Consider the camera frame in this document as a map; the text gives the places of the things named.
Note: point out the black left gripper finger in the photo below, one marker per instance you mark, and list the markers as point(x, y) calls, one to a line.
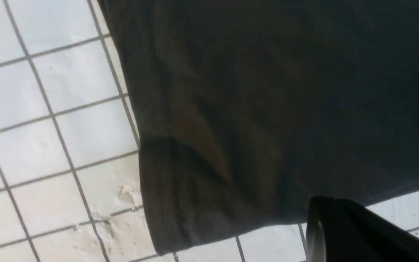
point(340, 230)

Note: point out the gray long-sleeve top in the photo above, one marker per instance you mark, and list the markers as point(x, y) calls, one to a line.
point(246, 109)

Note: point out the white grid table mat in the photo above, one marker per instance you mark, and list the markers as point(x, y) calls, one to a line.
point(70, 188)

